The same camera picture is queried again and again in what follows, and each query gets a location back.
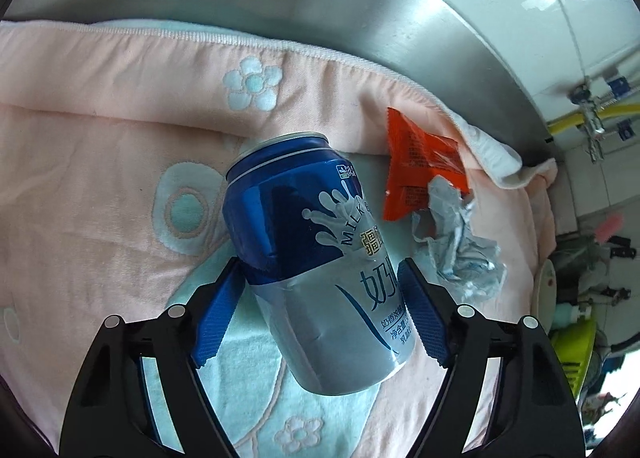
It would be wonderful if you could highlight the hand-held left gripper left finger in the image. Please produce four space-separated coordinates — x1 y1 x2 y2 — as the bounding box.
59 257 246 458

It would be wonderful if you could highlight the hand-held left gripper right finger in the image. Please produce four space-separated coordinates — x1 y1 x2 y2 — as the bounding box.
400 258 586 458

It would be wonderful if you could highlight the blue and silver milk can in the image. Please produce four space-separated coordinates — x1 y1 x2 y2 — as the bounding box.
222 132 417 396

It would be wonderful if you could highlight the crumpled grey paper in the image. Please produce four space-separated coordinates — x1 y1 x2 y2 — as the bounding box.
411 175 507 303

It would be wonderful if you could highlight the white ceramic plate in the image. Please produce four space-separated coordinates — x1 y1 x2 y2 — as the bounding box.
537 258 558 330

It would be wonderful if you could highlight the teal soap pump bottle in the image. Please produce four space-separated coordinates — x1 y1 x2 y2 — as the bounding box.
554 302 592 328

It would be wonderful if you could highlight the lime green dish rack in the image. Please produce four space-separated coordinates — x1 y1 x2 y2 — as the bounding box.
550 320 599 399

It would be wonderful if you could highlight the orange snack wrapper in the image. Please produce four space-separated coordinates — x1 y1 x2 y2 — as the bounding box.
382 107 471 223

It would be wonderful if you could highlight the pink flowered towel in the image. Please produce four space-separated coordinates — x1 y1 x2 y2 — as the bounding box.
0 18 558 458

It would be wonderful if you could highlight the pink brush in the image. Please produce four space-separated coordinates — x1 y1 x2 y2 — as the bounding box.
595 215 626 244

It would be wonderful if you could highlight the metal pipe valve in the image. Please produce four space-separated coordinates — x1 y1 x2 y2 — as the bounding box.
570 78 631 164

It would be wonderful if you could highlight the yellow gas pipe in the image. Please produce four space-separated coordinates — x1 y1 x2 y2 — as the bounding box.
546 100 640 136

